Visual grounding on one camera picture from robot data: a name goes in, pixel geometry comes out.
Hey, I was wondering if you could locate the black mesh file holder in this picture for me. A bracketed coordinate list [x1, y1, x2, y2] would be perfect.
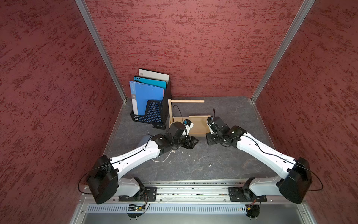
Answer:
[130, 82, 172, 126]

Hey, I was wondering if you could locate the teal folder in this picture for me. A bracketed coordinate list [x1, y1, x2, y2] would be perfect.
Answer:
[133, 76, 167, 90]

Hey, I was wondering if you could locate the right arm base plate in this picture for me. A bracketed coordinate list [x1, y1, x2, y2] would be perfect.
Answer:
[228, 187, 267, 203]

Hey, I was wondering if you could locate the right aluminium corner post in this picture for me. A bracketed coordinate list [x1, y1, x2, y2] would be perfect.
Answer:
[251, 0, 315, 104]

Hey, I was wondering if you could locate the wooden jewelry display stand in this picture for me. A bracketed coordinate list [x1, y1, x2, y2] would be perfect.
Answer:
[168, 99, 210, 137]

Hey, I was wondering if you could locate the pearl bead necklace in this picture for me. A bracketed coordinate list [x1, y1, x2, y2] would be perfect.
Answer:
[150, 149, 176, 163]

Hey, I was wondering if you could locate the blue folder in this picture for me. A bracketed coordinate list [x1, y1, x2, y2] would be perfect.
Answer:
[130, 81, 165, 116]

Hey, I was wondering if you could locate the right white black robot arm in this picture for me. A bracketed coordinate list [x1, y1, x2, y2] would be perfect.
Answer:
[206, 117, 312, 204]

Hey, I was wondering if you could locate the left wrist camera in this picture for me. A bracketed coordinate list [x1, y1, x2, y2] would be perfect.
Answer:
[183, 119, 194, 137]

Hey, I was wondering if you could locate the left aluminium corner post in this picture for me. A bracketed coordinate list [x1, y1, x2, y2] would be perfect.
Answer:
[75, 0, 127, 103]

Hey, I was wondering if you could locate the aluminium corner post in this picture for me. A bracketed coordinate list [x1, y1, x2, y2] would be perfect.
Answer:
[251, 0, 315, 104]
[75, 0, 127, 103]

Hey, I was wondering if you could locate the aluminium mounting rail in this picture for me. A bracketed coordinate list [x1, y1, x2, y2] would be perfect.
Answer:
[79, 179, 307, 204]

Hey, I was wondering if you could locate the white grey folder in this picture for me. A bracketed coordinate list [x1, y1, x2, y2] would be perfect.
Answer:
[139, 69, 169, 84]

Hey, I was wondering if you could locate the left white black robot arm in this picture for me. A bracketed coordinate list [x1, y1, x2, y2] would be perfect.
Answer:
[86, 119, 199, 204]

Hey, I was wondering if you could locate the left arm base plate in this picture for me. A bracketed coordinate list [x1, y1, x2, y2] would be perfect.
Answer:
[118, 187, 157, 202]

